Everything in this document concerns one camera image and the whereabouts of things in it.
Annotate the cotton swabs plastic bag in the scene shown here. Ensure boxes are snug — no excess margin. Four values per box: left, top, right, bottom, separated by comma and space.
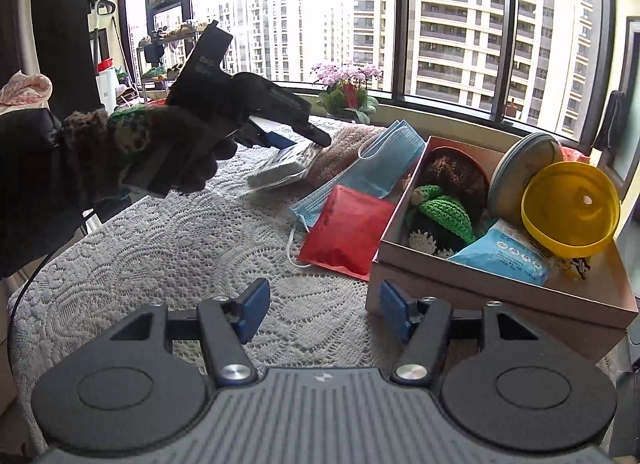
246, 140, 322, 191

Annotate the blue face mask pack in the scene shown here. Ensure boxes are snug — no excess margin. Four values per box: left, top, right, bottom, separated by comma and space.
290, 120, 425, 232

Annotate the red packet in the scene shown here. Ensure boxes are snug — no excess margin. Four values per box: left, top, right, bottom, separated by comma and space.
298, 186, 396, 281

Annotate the grey round tin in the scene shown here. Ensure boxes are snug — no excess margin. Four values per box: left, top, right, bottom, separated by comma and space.
487, 132, 563, 228

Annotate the pink knitted cloth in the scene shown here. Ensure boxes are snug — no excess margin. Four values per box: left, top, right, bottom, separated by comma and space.
305, 124, 384, 188

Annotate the pink orchid plant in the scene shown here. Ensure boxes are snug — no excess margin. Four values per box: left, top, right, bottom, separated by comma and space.
311, 63, 383, 125

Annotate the metal storage rack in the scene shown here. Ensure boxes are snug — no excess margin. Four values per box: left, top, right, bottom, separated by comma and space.
137, 20, 204, 103

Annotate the white lace tablecloth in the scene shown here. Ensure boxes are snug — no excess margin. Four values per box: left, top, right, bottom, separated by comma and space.
10, 149, 400, 423

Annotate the light blue wipes packet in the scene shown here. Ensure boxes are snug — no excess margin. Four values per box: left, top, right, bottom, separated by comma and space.
449, 219, 551, 285

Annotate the white spray bottle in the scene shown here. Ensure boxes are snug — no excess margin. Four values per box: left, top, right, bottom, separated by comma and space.
96, 58, 119, 114

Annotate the green crochet item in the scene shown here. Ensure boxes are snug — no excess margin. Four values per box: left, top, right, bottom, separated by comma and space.
410, 184, 475, 246

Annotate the brown crochet item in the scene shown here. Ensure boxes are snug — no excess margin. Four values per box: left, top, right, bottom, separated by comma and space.
419, 146, 489, 226

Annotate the brown cardboard box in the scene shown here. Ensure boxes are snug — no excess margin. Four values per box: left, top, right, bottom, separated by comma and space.
366, 136, 639, 361

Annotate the black hanging cloth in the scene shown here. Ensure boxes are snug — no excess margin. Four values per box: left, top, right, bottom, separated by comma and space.
593, 90, 627, 151

